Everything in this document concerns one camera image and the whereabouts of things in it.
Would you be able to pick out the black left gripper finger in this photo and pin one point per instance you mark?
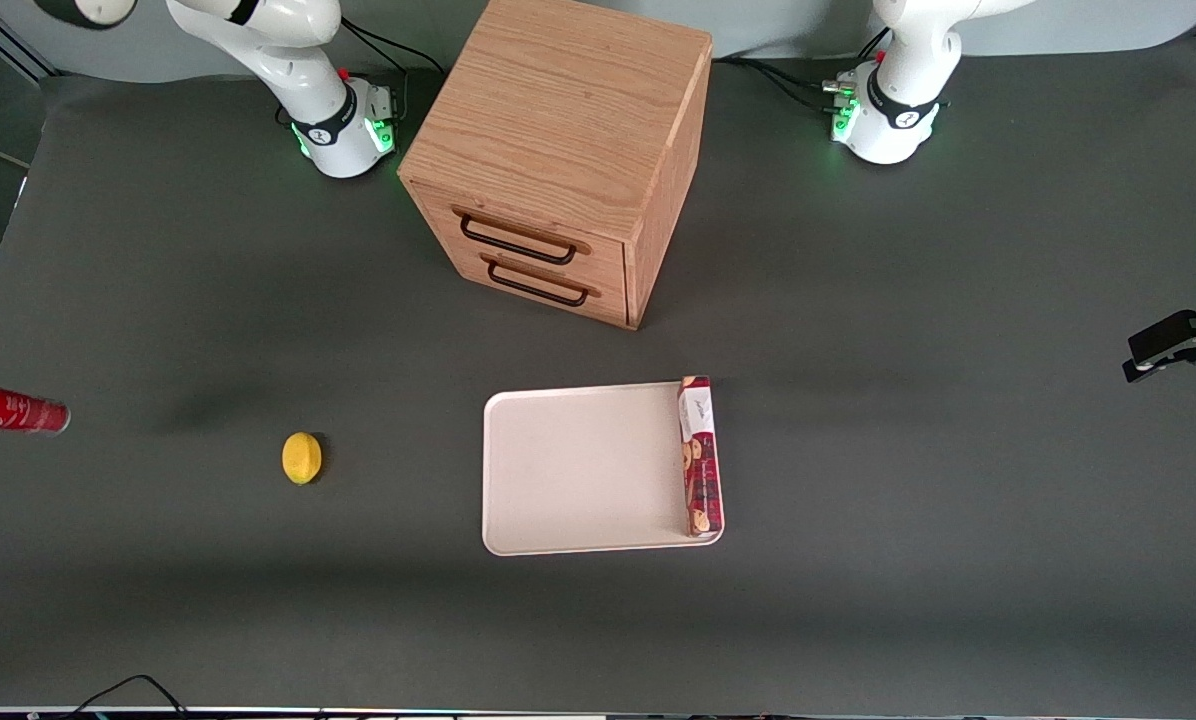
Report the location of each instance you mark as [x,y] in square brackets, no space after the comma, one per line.
[1163,340]

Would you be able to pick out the red coke bottle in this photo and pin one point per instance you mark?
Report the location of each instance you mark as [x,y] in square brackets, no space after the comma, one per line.
[8,410]

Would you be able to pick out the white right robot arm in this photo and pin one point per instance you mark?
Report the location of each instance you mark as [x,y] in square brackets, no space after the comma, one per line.
[328,130]

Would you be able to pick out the white plastic tray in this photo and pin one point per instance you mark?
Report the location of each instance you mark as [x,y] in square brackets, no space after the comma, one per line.
[578,470]

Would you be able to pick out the red cookie box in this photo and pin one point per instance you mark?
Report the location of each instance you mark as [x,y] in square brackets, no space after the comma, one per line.
[703,470]

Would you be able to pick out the wooden drawer front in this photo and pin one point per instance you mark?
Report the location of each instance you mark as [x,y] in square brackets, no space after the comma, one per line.
[598,255]
[608,305]

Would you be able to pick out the wooden drawer cabinet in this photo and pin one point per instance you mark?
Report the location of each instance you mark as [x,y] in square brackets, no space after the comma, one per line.
[558,100]

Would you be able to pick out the yellow lemon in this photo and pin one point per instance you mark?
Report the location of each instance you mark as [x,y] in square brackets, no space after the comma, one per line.
[301,458]

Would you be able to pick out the aluminium frame rail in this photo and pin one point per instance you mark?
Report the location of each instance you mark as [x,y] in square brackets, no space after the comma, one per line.
[18,52]

